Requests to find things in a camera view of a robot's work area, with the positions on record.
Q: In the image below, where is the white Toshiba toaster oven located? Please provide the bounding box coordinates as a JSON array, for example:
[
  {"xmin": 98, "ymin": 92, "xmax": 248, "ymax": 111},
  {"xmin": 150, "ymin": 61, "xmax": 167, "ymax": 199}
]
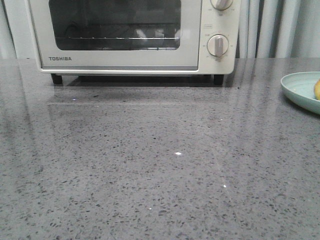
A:
[{"xmin": 25, "ymin": 0, "xmax": 241, "ymax": 85}]

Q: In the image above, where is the metal wire oven rack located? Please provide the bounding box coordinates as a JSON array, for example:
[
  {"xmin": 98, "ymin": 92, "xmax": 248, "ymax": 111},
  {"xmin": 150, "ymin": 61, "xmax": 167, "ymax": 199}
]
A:
[{"xmin": 54, "ymin": 22, "xmax": 181, "ymax": 51}]

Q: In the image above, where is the grey pleated curtain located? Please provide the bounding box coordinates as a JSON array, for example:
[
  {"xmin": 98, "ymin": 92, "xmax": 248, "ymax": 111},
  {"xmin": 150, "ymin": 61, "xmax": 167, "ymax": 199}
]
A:
[{"xmin": 0, "ymin": 0, "xmax": 320, "ymax": 59}]

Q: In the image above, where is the oven control knob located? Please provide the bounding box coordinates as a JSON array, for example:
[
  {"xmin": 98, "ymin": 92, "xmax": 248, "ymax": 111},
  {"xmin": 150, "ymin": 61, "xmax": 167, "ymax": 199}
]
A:
[
  {"xmin": 210, "ymin": 0, "xmax": 233, "ymax": 11},
  {"xmin": 207, "ymin": 34, "xmax": 229, "ymax": 57}
]

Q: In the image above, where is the teal round plate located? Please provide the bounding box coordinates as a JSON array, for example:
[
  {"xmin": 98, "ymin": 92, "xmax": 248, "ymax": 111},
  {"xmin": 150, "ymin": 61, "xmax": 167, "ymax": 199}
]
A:
[{"xmin": 280, "ymin": 71, "xmax": 320, "ymax": 115}]

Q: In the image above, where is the glass oven door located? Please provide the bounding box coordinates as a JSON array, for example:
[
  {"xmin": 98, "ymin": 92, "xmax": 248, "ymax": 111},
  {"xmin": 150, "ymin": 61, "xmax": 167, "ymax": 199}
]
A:
[{"xmin": 28, "ymin": 0, "xmax": 202, "ymax": 70}]

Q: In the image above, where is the upper oven control knob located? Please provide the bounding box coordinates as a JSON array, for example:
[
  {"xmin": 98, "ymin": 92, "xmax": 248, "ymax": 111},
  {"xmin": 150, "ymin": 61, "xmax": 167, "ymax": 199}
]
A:
[{"xmin": 210, "ymin": 0, "xmax": 233, "ymax": 11}]

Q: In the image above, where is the golden croissant bread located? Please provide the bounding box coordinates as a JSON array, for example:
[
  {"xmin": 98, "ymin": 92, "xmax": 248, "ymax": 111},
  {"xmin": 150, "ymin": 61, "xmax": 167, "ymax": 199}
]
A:
[{"xmin": 313, "ymin": 79, "xmax": 320, "ymax": 100}]

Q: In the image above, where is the lower oven control knob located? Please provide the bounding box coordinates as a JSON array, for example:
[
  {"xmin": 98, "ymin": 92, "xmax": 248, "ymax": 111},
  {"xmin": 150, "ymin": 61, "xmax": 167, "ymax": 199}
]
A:
[{"xmin": 207, "ymin": 34, "xmax": 229, "ymax": 57}]

